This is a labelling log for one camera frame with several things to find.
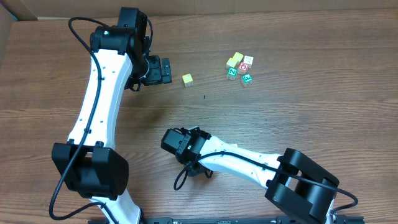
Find plain yellow wooden block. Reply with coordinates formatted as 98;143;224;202
182;73;193;87

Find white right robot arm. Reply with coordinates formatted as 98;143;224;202
161;127;340;224

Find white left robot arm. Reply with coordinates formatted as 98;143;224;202
52;7;172;223

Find green Z wooden block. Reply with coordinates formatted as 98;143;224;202
226;67;238;80

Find yellow block back left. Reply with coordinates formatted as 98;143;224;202
226;58;238;69

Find yellow block back top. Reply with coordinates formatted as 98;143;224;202
233;52;244;62

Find red apple wooden block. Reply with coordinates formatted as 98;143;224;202
238;62;249;75

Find green E wooden block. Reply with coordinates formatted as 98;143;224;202
241;73;253;87

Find white block red print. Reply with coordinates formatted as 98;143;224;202
243;55;254;68

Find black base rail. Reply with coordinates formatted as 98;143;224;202
144;215;365;224

